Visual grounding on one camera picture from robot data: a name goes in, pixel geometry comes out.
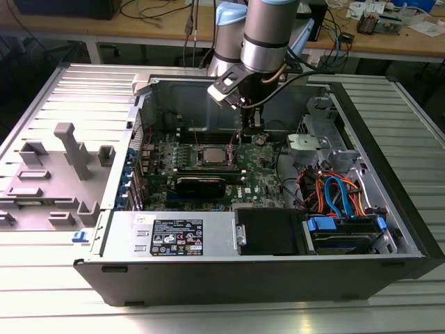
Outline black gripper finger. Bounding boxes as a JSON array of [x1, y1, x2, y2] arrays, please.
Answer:
[[242, 120, 266, 137]]

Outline metal socket cover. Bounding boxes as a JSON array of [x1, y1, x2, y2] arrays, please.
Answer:
[[225, 141, 238, 165]]

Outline black RAM slot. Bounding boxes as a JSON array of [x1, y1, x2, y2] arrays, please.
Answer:
[[179, 127, 241, 136], [177, 134, 241, 143]]

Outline CPU socket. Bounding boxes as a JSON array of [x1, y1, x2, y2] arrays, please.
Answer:
[[195, 143, 233, 170]]

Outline green motherboard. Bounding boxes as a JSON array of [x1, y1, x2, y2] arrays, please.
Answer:
[[138, 130, 300, 212]]

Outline green RAM stick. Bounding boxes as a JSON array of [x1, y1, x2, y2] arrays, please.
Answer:
[[173, 172, 246, 184]]

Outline black graphics card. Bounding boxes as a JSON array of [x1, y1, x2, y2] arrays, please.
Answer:
[[173, 175, 227, 201]]

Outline black drive bay box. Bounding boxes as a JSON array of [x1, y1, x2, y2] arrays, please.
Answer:
[[234, 208, 307, 257]]

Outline white printed cards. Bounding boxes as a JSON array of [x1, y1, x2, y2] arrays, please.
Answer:
[[347, 1, 366, 18]]

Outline metal heat sink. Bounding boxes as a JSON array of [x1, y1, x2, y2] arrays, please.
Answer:
[[357, 10, 380, 35]]

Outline hard disk in blue carrier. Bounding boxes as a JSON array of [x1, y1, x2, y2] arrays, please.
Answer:
[[302, 214, 389, 255]]

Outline black PC case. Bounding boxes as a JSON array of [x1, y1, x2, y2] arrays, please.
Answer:
[[72, 71, 444, 308]]

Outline grey electronic device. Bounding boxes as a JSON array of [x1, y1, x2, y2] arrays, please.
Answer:
[[377, 12, 411, 35]]

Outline wooden desk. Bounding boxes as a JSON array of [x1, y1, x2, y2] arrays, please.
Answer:
[[0, 0, 445, 65]]

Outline silver power supply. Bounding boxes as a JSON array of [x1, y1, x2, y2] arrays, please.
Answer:
[[90, 210, 241, 258]]

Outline white paper sheets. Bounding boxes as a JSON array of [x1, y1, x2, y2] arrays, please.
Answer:
[[408, 20, 445, 38]]

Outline black monitor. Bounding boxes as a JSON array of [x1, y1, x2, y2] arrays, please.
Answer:
[[13, 0, 122, 20]]

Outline grey parts rack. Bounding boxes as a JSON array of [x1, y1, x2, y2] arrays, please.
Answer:
[[0, 121, 118, 232]]

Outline black office chair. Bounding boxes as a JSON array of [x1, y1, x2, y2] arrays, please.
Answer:
[[0, 34, 86, 105]]

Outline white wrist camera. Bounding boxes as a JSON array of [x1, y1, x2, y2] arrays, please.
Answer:
[[207, 67, 244, 109]]

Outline silver bracket with round hole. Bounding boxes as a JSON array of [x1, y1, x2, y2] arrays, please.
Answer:
[[285, 133, 331, 166]]

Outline silver disk bay frame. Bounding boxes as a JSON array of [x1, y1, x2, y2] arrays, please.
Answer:
[[297, 96, 364, 175]]

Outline red orange wire bundle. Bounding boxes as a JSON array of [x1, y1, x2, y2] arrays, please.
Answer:
[[300, 168, 326, 212]]

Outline blue flat wire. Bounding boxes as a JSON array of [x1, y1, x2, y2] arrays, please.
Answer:
[[323, 175, 353, 218]]

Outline blue cable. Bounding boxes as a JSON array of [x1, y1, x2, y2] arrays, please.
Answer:
[[332, 27, 344, 67]]

